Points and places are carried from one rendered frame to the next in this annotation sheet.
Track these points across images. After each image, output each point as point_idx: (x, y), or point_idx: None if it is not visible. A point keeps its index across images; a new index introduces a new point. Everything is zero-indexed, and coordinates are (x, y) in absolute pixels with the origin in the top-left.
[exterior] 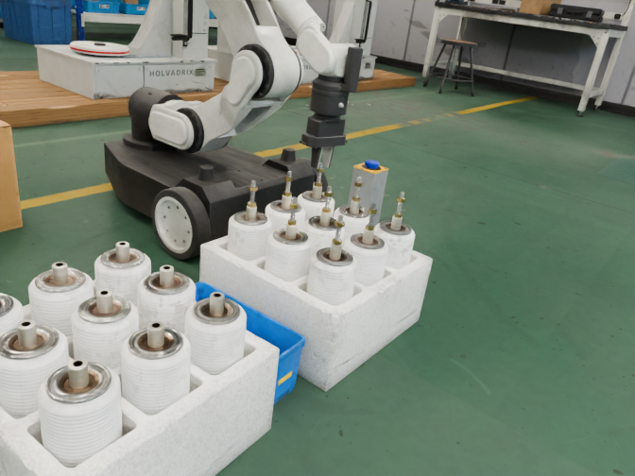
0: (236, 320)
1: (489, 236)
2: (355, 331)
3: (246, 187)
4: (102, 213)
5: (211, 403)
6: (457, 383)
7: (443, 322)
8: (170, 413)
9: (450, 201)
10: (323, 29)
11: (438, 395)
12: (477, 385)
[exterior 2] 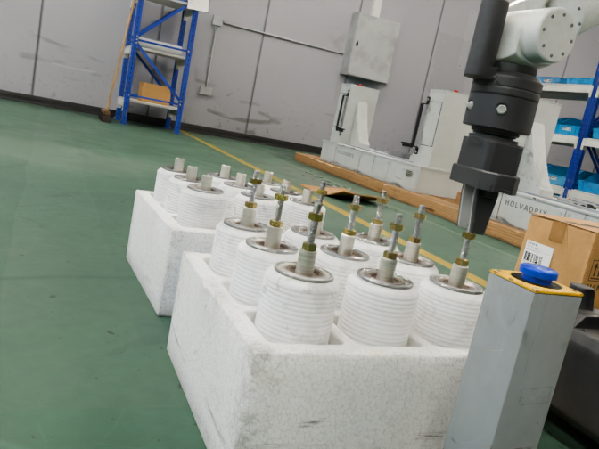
0: (187, 188)
1: None
2: (185, 306)
3: (591, 339)
4: None
5: (153, 217)
6: (53, 428)
7: None
8: (155, 204)
9: None
10: (576, 4)
11: (63, 401)
12: (22, 442)
